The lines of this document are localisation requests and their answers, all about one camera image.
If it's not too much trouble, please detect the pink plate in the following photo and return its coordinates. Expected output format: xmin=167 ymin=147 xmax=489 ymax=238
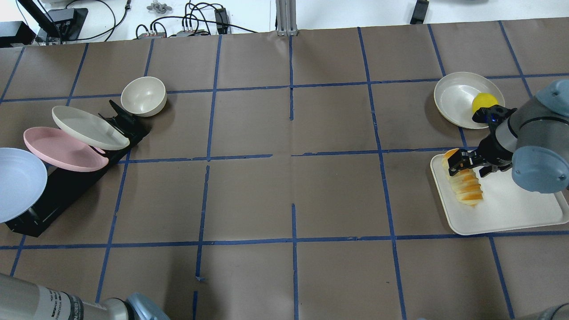
xmin=23 ymin=126 xmax=108 ymax=172

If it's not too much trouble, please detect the aluminium frame post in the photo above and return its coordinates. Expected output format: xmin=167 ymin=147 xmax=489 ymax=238
xmin=276 ymin=0 xmax=298 ymax=36

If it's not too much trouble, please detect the white rectangular tray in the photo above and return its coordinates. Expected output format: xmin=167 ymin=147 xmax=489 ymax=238
xmin=429 ymin=154 xmax=569 ymax=235

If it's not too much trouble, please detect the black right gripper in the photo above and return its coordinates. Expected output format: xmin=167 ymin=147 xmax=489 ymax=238
xmin=447 ymin=150 xmax=513 ymax=178

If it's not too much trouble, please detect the black monitor stand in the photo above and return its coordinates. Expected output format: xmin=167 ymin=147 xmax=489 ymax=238
xmin=16 ymin=0 xmax=89 ymax=43

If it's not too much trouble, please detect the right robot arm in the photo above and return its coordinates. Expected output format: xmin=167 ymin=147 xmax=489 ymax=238
xmin=447 ymin=79 xmax=569 ymax=194

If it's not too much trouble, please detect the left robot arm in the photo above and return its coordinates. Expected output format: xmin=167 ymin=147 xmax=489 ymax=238
xmin=0 ymin=274 xmax=169 ymax=320

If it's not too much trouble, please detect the black cables bundle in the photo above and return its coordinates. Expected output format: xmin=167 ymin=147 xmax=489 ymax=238
xmin=135 ymin=2 xmax=258 ymax=40

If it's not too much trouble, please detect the cream bowl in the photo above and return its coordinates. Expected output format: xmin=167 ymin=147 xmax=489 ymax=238
xmin=120 ymin=76 xmax=167 ymax=117

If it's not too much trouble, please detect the yellow lemon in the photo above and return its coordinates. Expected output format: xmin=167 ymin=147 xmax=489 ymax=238
xmin=471 ymin=92 xmax=500 ymax=114

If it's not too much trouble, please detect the cream plate in rack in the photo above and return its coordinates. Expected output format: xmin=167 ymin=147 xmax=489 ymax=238
xmin=52 ymin=106 xmax=130 ymax=151

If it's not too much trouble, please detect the light blue plate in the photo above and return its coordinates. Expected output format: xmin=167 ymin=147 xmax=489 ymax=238
xmin=0 ymin=148 xmax=48 ymax=223

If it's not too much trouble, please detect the black power adapter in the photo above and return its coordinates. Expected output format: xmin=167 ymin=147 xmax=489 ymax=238
xmin=215 ymin=8 xmax=230 ymax=34

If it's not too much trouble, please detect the cream plate with lemon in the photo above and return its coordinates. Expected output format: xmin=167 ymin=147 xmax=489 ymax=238
xmin=433 ymin=72 xmax=505 ymax=129

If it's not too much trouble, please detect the black plate rack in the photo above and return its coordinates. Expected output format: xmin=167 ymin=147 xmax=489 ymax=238
xmin=5 ymin=100 xmax=148 ymax=237

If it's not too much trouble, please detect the orange striped bread roll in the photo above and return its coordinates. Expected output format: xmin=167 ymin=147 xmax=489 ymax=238
xmin=441 ymin=148 xmax=483 ymax=207

